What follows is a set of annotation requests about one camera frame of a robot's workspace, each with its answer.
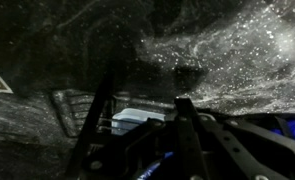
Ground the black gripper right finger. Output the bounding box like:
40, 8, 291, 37
174, 99, 281, 180

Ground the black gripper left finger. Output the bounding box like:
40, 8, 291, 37
65, 72, 115, 180

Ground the blue rectangular container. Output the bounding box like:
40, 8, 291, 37
110, 107, 295, 180

